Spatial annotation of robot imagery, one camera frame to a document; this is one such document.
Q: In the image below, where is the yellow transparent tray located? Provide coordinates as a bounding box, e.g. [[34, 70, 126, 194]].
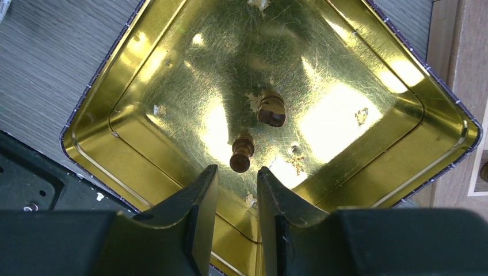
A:
[[59, 1, 482, 275]]

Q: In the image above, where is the dark chess piece in tray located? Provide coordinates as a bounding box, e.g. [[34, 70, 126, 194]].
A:
[[229, 135, 255, 173], [257, 94, 287, 128]]

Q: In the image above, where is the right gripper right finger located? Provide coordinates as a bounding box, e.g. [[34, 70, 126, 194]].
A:
[[257, 167, 366, 275]]

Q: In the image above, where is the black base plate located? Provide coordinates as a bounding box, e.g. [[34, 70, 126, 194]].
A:
[[1, 132, 137, 217]]

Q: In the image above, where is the wooden chessboard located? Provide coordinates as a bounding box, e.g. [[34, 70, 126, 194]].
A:
[[412, 1, 487, 219]]

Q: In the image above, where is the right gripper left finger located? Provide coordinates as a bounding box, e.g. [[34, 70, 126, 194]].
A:
[[91, 164, 219, 275]]

